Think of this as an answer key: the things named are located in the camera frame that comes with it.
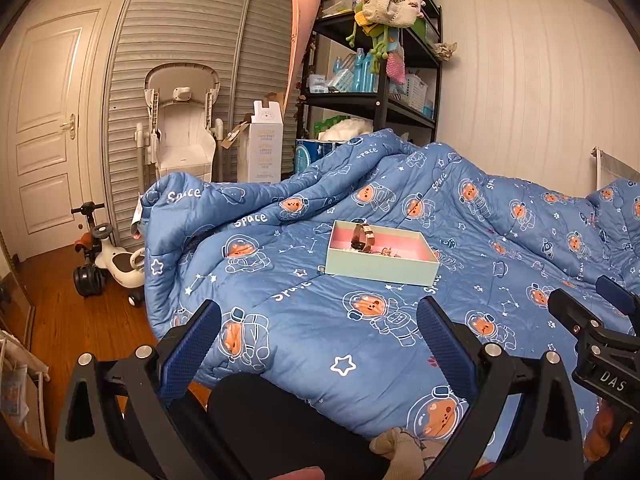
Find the tall white carton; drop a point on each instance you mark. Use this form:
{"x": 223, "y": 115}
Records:
{"x": 261, "y": 145}

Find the beige knitted sock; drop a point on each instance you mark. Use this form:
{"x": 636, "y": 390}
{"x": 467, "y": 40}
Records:
{"x": 405, "y": 455}

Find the black metal shelf rack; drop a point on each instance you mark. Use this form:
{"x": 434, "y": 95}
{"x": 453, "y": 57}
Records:
{"x": 382, "y": 95}

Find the grey framed board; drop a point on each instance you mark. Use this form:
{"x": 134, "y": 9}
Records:
{"x": 612, "y": 170}

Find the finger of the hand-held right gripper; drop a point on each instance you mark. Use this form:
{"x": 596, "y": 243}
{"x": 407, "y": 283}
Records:
{"x": 617, "y": 297}
{"x": 575, "y": 315}

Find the brown cardboard flap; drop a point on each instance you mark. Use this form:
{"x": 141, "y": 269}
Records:
{"x": 234, "y": 135}

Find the grey louvered closet doors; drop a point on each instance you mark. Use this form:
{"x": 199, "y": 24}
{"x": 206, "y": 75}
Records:
{"x": 200, "y": 20}

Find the blue printed pillow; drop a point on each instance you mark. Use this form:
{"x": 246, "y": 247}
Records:
{"x": 615, "y": 220}

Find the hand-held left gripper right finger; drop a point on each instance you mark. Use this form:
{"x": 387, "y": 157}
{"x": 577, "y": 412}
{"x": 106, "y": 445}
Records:
{"x": 447, "y": 352}

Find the white ride-on toy car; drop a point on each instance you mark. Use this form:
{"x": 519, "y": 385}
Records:
{"x": 117, "y": 265}

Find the white blanket tag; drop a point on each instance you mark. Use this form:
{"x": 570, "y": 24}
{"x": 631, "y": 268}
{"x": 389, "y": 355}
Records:
{"x": 137, "y": 217}

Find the person's right hand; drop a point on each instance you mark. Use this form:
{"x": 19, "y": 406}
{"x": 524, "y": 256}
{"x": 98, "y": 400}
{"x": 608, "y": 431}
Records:
{"x": 598, "y": 435}

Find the white plastic bag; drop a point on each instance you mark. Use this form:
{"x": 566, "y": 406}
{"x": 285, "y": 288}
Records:
{"x": 347, "y": 127}

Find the pink knitted pouch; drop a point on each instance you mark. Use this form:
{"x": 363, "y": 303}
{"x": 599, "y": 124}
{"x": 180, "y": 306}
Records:
{"x": 396, "y": 67}

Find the blue tissue pack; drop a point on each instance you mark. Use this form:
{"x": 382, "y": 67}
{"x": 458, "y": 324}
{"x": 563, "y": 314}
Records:
{"x": 312, "y": 152}

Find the pale green box pink lining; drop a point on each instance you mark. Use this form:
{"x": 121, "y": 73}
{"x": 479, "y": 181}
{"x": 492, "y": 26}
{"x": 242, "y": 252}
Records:
{"x": 375, "y": 270}

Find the white panelled door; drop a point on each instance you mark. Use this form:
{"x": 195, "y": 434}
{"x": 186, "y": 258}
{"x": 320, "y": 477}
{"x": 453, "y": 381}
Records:
{"x": 45, "y": 135}

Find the person's black trouser leg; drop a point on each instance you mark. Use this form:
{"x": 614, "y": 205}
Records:
{"x": 280, "y": 420}

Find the dried flower bunch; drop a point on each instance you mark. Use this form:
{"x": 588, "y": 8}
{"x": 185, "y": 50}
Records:
{"x": 444, "y": 51}

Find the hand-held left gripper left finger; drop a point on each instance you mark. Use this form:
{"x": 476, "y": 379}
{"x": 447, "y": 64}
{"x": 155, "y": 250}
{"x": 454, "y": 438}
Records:
{"x": 192, "y": 352}

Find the clear water bottle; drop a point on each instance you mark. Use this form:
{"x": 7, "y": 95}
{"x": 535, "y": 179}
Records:
{"x": 338, "y": 66}

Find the white plastic basket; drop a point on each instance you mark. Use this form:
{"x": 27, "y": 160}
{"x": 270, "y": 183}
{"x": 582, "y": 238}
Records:
{"x": 416, "y": 92}

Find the blue astronaut bear printed blanket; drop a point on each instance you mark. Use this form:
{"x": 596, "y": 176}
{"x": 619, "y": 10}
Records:
{"x": 310, "y": 320}

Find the person's left hand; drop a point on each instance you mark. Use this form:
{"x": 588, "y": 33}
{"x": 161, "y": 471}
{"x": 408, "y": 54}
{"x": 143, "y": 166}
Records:
{"x": 290, "y": 474}

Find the white baby high chair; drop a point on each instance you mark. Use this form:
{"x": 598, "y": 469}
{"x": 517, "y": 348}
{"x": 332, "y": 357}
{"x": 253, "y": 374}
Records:
{"x": 182, "y": 125}

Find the blue plastic bottles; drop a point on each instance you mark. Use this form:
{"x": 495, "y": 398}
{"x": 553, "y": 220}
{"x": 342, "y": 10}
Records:
{"x": 365, "y": 72}

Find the green frog plush toy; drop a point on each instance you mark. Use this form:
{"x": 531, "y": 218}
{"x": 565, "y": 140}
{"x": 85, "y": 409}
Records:
{"x": 372, "y": 35}

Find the long pink paper cone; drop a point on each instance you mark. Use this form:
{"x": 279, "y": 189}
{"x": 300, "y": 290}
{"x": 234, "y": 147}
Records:
{"x": 302, "y": 20}

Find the pale blue wipes pack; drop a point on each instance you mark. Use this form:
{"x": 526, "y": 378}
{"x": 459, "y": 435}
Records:
{"x": 342, "y": 81}

